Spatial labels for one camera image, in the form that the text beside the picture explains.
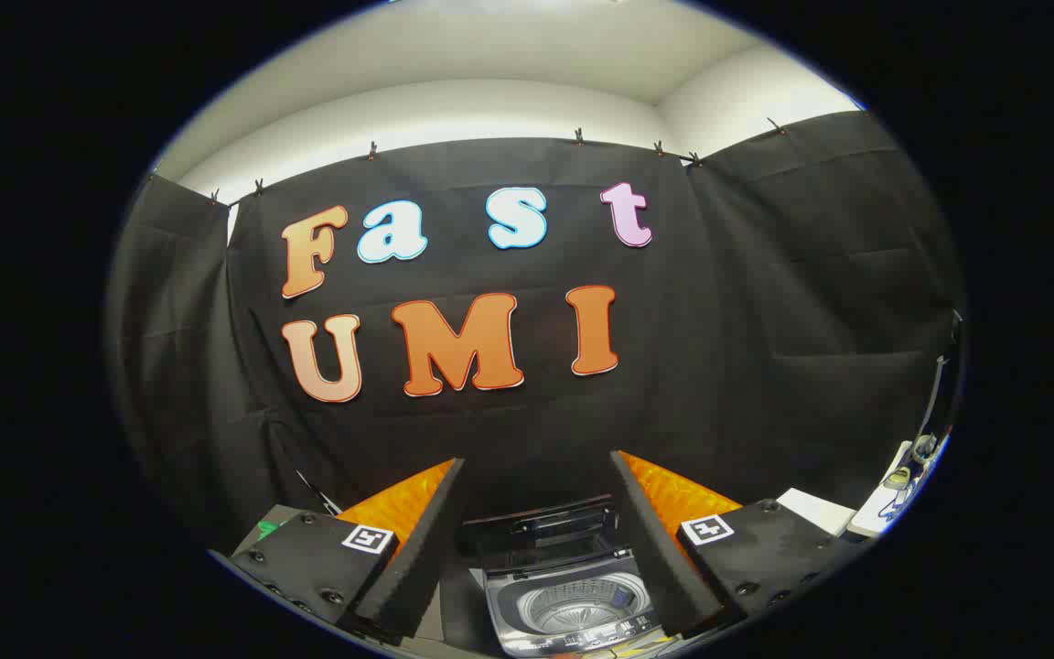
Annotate white flat board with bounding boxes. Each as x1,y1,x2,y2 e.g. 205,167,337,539
777,487,857,537

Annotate white shelf with cables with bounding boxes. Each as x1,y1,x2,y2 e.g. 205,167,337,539
847,438,949,541

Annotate dark washing machine lid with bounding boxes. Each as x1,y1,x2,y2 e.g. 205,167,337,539
461,497,621,576

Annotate black backdrop cloth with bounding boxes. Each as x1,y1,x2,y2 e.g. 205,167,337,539
106,110,965,550

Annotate row of black cloth clips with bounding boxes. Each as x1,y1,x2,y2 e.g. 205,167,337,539
207,117,789,204

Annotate grey top-load washing machine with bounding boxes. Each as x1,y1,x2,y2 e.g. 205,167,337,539
440,497,683,658

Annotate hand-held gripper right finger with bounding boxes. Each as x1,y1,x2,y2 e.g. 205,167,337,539
609,449,859,640

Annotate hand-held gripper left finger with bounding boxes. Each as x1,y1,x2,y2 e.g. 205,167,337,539
228,458,467,639

